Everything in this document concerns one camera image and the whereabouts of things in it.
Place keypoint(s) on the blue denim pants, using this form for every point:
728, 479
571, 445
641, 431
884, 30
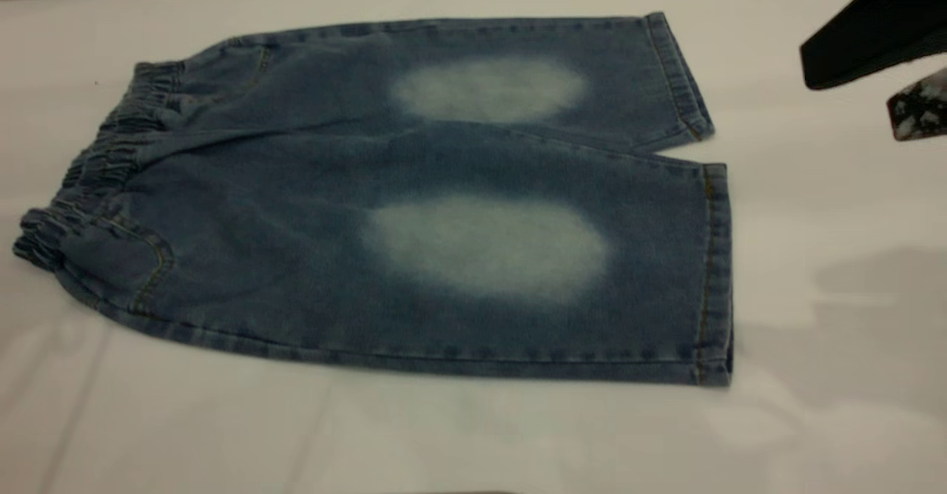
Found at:
296, 183

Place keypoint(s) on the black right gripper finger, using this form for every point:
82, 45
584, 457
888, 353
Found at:
921, 109
888, 28

